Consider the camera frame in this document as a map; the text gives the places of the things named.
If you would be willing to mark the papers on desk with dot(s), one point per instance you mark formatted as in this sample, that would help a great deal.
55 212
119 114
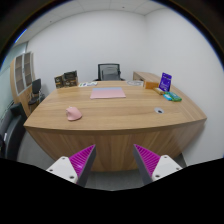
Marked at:
87 84

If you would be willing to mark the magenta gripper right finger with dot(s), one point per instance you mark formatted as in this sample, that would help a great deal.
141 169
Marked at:
153 167

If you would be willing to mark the desk cable grommet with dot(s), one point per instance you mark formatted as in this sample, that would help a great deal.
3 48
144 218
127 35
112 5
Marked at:
159 110

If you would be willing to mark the pink computer mouse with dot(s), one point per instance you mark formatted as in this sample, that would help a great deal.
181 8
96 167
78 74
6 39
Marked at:
73 113

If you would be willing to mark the wooden bookshelf cabinet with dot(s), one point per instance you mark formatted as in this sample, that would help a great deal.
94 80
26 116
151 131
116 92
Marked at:
21 78

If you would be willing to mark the green flat pack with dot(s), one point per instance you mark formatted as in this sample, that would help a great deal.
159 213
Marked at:
174 97

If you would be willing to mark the orange box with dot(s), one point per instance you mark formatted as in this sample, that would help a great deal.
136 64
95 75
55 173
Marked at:
151 85

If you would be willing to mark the dark box on desk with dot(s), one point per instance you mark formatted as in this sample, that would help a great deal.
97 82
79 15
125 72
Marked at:
70 79

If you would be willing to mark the yellow small box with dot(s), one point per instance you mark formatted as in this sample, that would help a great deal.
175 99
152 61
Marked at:
159 91

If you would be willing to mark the wooden side cabinet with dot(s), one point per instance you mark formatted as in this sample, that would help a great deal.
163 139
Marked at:
145 76

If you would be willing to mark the white leaflet right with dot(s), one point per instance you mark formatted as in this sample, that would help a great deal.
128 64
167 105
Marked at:
135 83

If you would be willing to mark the blue small pack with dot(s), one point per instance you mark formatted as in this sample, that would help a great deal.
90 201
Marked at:
167 97

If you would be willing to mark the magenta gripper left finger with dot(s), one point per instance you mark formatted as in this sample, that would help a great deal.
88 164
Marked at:
75 168

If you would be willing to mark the black armchair front left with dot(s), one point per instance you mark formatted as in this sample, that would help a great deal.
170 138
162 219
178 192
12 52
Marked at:
12 132

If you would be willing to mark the black chair at left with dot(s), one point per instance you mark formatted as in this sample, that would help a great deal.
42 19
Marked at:
35 92

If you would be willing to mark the small brown box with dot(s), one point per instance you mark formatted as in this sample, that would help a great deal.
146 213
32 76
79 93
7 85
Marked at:
59 82

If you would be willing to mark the purple standing card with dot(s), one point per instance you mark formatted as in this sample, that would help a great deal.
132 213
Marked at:
165 82

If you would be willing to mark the large wooden office desk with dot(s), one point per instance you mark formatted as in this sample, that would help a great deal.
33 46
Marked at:
114 125

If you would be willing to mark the black mesh office chair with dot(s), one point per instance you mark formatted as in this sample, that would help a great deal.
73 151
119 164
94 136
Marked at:
109 72

